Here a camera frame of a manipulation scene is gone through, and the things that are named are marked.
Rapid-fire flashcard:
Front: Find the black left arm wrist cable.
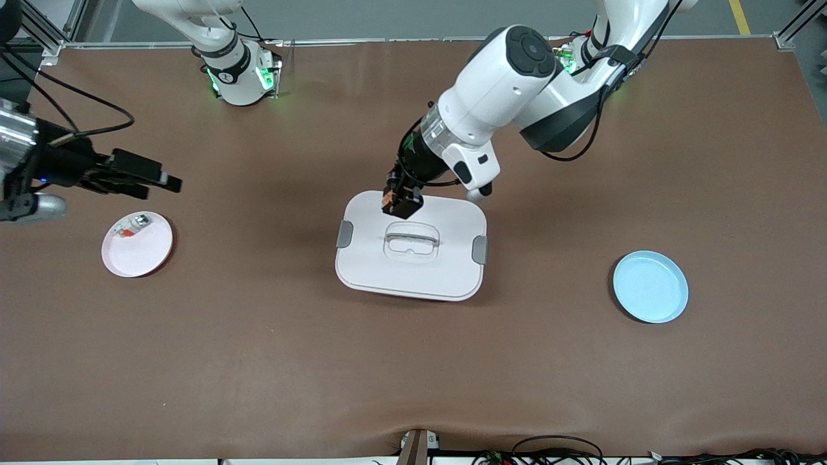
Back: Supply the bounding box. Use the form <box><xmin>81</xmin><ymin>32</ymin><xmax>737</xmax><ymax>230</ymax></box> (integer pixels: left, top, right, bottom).
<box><xmin>539</xmin><ymin>0</ymin><xmax>686</xmax><ymax>162</ymax></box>

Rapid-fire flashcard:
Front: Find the black looped cable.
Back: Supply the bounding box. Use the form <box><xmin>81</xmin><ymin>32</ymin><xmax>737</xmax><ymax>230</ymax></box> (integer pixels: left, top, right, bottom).
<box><xmin>510</xmin><ymin>435</ymin><xmax>605</xmax><ymax>465</ymax></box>

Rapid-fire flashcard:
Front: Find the brown camera mount bracket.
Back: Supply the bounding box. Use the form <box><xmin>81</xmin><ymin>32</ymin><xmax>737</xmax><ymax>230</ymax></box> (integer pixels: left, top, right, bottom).
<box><xmin>396</xmin><ymin>428</ymin><xmax>441</xmax><ymax>465</ymax></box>

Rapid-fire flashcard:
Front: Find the white lidded storage box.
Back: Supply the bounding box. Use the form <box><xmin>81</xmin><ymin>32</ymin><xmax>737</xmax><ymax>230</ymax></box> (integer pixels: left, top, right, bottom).
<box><xmin>335</xmin><ymin>190</ymin><xmax>488</xmax><ymax>302</ymax></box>

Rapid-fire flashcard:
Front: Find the black right arm wrist cable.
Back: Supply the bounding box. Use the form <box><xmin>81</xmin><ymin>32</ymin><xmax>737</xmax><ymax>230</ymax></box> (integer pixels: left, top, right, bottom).
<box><xmin>0</xmin><ymin>50</ymin><xmax>135</xmax><ymax>140</ymax></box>

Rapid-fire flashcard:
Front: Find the light blue round plate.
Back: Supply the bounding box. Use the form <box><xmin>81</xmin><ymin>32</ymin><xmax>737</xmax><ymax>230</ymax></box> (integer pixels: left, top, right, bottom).
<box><xmin>612</xmin><ymin>251</ymin><xmax>689</xmax><ymax>324</ymax></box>

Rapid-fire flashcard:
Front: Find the orange and black switch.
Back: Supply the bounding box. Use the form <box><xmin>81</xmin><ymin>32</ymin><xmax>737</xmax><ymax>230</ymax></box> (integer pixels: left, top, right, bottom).
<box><xmin>381</xmin><ymin>187</ymin><xmax>414</xmax><ymax>220</ymax></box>

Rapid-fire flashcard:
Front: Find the black arm wrist cable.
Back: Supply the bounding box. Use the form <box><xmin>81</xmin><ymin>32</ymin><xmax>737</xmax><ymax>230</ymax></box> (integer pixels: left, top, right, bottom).
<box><xmin>539</xmin><ymin>0</ymin><xmax>686</xmax><ymax>162</ymax></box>
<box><xmin>0</xmin><ymin>50</ymin><xmax>135</xmax><ymax>140</ymax></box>

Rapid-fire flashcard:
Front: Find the thin black cable on arm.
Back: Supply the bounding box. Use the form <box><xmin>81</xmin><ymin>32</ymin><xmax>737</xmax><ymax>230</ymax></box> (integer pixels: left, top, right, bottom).
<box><xmin>216</xmin><ymin>0</ymin><xmax>267</xmax><ymax>43</ymax></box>

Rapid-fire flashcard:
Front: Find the aluminium frame profile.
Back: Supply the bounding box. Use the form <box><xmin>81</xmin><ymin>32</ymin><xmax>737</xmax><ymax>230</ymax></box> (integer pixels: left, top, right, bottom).
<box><xmin>13</xmin><ymin>0</ymin><xmax>88</xmax><ymax>56</ymax></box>
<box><xmin>774</xmin><ymin>0</ymin><xmax>827</xmax><ymax>51</ymax></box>

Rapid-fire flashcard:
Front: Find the pink round plate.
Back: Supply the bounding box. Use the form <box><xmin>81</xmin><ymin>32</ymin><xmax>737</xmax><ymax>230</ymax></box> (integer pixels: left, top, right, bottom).
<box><xmin>101</xmin><ymin>211</ymin><xmax>174</xmax><ymax>278</ymax></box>

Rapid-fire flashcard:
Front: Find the black cable bundle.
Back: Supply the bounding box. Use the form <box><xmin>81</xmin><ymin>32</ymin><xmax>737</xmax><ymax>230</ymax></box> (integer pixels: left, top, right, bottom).
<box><xmin>646</xmin><ymin>448</ymin><xmax>827</xmax><ymax>465</ymax></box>

